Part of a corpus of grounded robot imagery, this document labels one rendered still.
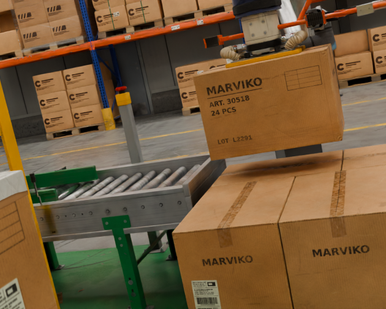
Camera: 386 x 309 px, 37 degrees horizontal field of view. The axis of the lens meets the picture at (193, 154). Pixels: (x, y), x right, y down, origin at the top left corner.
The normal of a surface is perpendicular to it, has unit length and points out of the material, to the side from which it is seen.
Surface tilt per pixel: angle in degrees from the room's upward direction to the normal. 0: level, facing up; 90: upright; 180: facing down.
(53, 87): 92
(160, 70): 90
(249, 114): 90
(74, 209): 90
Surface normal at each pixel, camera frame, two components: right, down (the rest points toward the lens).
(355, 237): -0.27, 0.23
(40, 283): 0.91, -0.11
